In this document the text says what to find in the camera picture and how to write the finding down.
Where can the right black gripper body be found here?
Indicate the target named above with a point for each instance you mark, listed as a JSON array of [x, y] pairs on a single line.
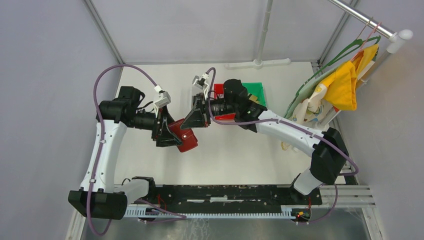
[[207, 115]]

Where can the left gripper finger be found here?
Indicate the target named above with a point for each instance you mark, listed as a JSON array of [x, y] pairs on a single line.
[[167, 115], [169, 139]]

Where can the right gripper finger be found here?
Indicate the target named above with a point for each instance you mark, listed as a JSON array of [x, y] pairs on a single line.
[[198, 102], [195, 119]]

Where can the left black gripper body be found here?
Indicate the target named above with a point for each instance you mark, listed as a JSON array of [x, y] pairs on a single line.
[[157, 126]]

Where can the red leather card holder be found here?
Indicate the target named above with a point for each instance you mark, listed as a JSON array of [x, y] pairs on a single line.
[[187, 136]]

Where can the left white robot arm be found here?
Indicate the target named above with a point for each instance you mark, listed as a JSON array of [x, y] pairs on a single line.
[[97, 196]]

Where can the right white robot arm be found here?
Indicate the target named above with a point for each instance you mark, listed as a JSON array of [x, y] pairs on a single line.
[[326, 149]]

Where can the red plastic bin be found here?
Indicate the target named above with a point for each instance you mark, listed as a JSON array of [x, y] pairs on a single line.
[[226, 112]]

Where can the green plastic bin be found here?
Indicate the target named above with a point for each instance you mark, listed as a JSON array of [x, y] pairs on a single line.
[[256, 90]]

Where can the white stand base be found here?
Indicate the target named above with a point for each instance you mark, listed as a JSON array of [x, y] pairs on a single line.
[[258, 63]]

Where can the patterned white cloth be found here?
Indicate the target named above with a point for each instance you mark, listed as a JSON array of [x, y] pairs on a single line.
[[309, 108]]

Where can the yellow cloth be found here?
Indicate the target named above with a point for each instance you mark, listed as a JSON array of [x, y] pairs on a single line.
[[342, 83]]

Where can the green clothes hanger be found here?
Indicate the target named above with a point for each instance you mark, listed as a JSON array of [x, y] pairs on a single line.
[[334, 59]]

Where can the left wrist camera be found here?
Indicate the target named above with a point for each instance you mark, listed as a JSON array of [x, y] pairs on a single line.
[[161, 99]]

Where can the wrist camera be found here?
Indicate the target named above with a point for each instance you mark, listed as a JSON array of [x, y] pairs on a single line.
[[161, 99], [201, 82]]

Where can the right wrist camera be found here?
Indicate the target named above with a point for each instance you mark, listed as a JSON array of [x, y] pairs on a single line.
[[201, 82]]

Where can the white cable duct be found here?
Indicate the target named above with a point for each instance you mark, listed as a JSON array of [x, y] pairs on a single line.
[[143, 211]]

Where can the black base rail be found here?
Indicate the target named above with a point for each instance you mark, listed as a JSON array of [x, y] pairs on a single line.
[[230, 199]]

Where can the metal clothes rail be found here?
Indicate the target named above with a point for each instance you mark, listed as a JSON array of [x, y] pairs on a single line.
[[396, 39]]

